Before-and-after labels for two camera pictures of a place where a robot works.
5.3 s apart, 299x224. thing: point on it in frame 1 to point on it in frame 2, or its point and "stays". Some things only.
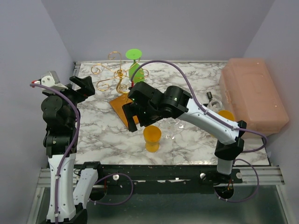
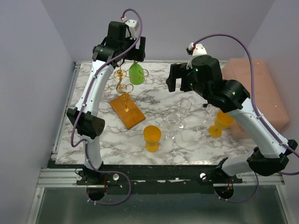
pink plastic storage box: x=249 y=90 stays
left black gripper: x=87 y=87 to x=139 y=53
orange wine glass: x=152 y=134 stays
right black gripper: x=131 y=110 to x=178 y=70
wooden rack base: x=117 y=103 stays
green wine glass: x=134 y=54 stays
